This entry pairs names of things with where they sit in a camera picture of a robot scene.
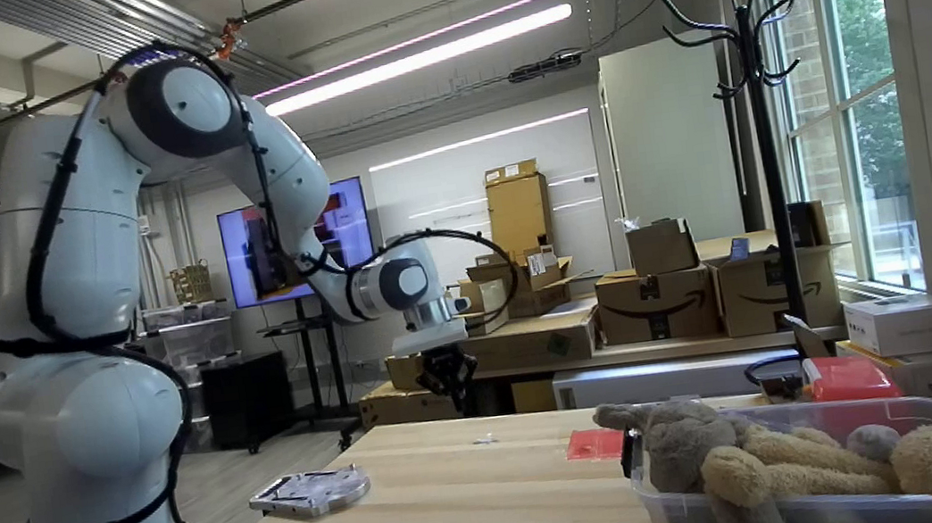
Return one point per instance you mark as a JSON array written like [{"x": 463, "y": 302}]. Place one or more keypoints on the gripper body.
[{"x": 447, "y": 359}]

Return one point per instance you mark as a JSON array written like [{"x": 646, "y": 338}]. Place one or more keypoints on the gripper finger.
[
  {"x": 437, "y": 380},
  {"x": 467, "y": 378}
]

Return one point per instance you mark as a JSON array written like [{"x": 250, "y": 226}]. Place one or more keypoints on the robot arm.
[{"x": 70, "y": 260}]

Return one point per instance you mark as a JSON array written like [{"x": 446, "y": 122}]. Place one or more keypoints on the small clear plastic piece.
[{"x": 485, "y": 439}]

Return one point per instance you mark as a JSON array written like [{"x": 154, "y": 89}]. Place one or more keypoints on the red flat packet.
[{"x": 594, "y": 444}]

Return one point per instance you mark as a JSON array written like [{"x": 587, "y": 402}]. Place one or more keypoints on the grey round metal plate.
[{"x": 312, "y": 491}]

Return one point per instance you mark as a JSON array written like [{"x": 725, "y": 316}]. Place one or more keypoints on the monitor on rolling stand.
[{"x": 344, "y": 223}]

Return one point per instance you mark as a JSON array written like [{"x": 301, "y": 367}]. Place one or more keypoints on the black cabinet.
[{"x": 249, "y": 403}]

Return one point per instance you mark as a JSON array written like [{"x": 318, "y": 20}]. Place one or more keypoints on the heap of cardboard boxes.
[{"x": 661, "y": 308}]

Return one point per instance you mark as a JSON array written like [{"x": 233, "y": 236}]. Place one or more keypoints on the grey plush toy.
[{"x": 680, "y": 449}]

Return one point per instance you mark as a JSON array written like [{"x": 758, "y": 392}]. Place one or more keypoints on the stack of clear storage bins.
[{"x": 189, "y": 343}]

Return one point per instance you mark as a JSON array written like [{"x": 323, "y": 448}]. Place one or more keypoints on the wicker basket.
[{"x": 192, "y": 284}]

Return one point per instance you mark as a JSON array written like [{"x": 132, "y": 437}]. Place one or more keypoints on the ceiling light strip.
[{"x": 421, "y": 56}]

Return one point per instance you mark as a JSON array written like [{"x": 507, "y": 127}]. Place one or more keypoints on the white partition board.
[{"x": 670, "y": 136}]

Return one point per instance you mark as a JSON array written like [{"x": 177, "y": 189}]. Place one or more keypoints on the beige plush toy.
[{"x": 800, "y": 474}]

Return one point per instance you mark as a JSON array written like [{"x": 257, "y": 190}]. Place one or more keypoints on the black coat rack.
[{"x": 769, "y": 168}]

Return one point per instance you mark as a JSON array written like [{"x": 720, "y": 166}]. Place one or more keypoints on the red lidded box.
[{"x": 849, "y": 380}]

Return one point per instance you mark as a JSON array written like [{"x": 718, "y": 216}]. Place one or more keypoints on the clear plastic storage bin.
[{"x": 824, "y": 516}]

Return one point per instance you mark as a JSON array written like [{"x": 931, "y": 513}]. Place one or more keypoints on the white cardboard box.
[{"x": 907, "y": 325}]

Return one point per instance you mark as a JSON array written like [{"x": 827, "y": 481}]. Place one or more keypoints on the window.
[{"x": 851, "y": 112}]

